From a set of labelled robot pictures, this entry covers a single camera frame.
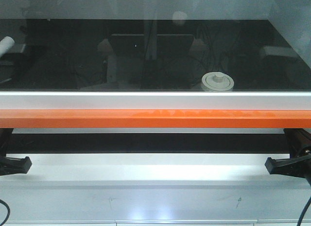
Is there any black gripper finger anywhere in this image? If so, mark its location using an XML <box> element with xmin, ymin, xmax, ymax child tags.
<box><xmin>265</xmin><ymin>155</ymin><xmax>311</xmax><ymax>175</ymax></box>
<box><xmin>0</xmin><ymin>156</ymin><xmax>32</xmax><ymax>176</ymax></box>

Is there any glass jar with white lid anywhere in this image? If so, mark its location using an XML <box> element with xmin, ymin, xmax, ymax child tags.
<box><xmin>200</xmin><ymin>71</ymin><xmax>234</xmax><ymax>92</ymax></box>

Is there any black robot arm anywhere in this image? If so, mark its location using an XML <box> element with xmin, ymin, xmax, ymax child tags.
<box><xmin>265</xmin><ymin>128</ymin><xmax>311</xmax><ymax>179</ymax></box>

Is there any white pipe at left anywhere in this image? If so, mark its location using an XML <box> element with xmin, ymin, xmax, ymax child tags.
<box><xmin>0</xmin><ymin>36</ymin><xmax>15</xmax><ymax>57</ymax></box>

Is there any glass sash window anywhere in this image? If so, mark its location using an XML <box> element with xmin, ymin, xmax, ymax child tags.
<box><xmin>0</xmin><ymin>0</ymin><xmax>311</xmax><ymax>110</ymax></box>

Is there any black camera cable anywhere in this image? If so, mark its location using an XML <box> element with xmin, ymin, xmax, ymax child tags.
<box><xmin>297</xmin><ymin>196</ymin><xmax>311</xmax><ymax>226</ymax></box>

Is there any black cable at left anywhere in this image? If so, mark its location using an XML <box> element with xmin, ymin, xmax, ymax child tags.
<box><xmin>0</xmin><ymin>199</ymin><xmax>11</xmax><ymax>226</ymax></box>

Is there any orange sash handle bar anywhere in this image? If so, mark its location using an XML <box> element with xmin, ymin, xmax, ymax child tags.
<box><xmin>0</xmin><ymin>109</ymin><xmax>311</xmax><ymax>128</ymax></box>

